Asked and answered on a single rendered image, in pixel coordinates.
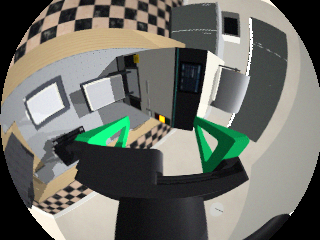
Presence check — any grey cylinder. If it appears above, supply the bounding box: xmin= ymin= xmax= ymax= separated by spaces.
xmin=214 ymin=68 xmax=250 ymax=114

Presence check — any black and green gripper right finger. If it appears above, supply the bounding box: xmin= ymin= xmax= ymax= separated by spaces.
xmin=193 ymin=116 xmax=250 ymax=173

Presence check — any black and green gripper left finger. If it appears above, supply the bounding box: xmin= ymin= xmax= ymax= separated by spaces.
xmin=74 ymin=116 xmax=130 ymax=147

